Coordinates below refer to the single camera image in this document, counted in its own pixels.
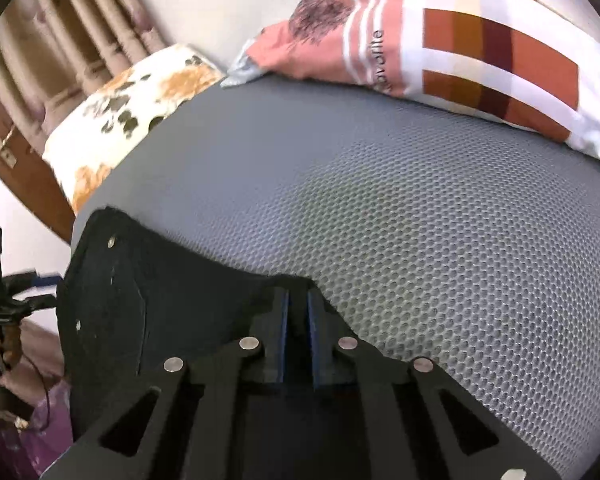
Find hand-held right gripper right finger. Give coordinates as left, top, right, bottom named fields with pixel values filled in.
left=307, top=290, right=566, bottom=480

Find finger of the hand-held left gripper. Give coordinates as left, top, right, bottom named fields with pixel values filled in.
left=9, top=293, right=59, bottom=314
left=5, top=270, right=62, bottom=294

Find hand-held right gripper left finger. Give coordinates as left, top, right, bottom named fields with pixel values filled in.
left=40, top=287, right=293, bottom=480

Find black pants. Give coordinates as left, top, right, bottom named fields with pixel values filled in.
left=55, top=206, right=411, bottom=448

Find brown wooden door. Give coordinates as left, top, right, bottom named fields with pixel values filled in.
left=0, top=50, right=76, bottom=246

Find metal door latch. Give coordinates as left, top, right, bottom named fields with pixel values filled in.
left=0, top=126, right=19, bottom=167

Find person's purple garment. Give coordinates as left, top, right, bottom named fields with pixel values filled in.
left=0, top=350, right=78, bottom=480

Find grey mesh mattress mat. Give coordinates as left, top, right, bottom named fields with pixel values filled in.
left=70, top=67, right=600, bottom=480

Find floral white orange cushion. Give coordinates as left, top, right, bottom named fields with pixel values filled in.
left=42, top=42, right=226, bottom=216

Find beige pleated curtain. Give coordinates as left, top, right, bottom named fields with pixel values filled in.
left=0, top=0, right=168, bottom=136

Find light blue cloth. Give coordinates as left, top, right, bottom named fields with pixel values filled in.
left=221, top=42, right=267, bottom=89

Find checked striped pillow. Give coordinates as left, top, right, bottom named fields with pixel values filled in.
left=242, top=0, right=600, bottom=166

